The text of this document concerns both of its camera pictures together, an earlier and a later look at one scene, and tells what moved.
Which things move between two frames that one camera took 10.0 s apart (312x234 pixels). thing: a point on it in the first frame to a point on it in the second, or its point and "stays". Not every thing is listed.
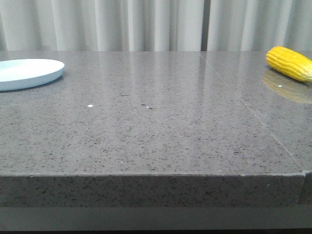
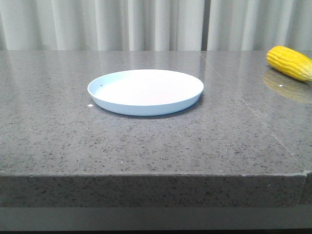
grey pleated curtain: [155, 25] stays
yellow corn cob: [290, 62] stays
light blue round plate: [21, 73] to [145, 92]
